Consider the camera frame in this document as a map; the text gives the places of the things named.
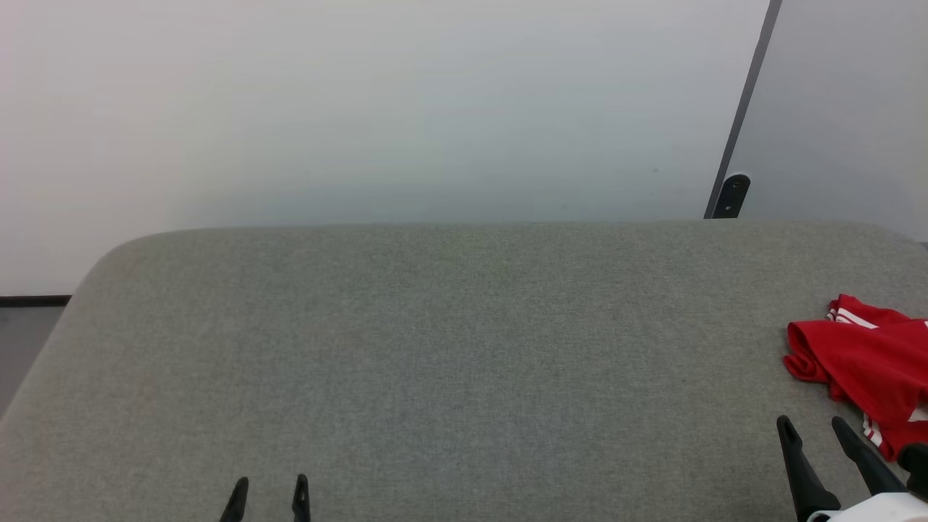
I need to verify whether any black wall bracket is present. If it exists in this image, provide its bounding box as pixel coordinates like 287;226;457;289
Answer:
713;173;752;220

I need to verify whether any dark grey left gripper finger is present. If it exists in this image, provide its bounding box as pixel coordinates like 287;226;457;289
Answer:
291;474;312;522
219;476;250;522

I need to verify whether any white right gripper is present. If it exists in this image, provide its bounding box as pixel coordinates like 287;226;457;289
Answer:
776;415;928;522

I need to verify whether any red and white jersey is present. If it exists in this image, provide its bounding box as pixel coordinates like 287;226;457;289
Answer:
782;293;928;463

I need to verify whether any dark baseboard strip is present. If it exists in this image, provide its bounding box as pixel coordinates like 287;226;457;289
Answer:
0;294;73;308

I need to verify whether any grey wall panel strip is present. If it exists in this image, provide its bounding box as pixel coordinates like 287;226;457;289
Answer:
703;0;783;220

